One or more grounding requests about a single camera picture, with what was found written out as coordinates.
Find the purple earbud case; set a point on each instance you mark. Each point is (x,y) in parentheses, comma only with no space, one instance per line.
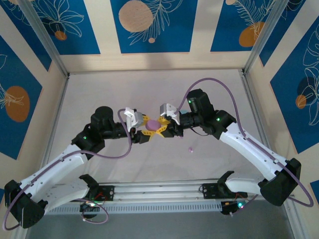
(152,125)

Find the light blue earbud case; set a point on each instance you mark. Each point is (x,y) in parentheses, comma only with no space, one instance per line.
(184,111)

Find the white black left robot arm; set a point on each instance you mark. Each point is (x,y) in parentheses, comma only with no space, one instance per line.
(57,165)

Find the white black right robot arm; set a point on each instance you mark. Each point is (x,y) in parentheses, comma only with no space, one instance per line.
(236,147)

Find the black controller board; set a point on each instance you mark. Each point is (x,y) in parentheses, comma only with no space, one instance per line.
(230,206)
(89,209)

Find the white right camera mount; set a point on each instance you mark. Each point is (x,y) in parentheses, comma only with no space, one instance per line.
(174,115)

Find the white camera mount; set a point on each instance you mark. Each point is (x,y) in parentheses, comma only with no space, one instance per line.
(129,117)
(174,115)

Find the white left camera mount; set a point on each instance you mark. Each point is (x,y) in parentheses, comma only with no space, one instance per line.
(129,117)

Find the aluminium table edge rail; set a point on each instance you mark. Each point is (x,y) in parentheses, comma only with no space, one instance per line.
(55,112)
(253,99)

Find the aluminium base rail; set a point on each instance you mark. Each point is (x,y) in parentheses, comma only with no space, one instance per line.
(159,189)

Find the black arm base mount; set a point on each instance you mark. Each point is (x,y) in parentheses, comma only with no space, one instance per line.
(209,191)
(108,193)

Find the aluminium frame post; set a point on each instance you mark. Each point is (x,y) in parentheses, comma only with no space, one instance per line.
(45,37)
(261,37)

